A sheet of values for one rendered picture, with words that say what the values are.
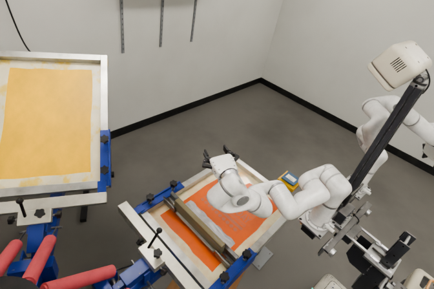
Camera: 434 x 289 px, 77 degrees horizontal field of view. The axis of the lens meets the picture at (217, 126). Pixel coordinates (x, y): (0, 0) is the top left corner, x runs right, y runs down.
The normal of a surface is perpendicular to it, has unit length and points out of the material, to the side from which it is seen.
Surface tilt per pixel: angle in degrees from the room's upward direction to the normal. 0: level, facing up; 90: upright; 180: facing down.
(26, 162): 32
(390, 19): 90
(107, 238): 0
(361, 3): 90
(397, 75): 90
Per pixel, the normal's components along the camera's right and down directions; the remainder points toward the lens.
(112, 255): 0.16, -0.80
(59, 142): 0.29, -0.36
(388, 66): -0.75, 0.28
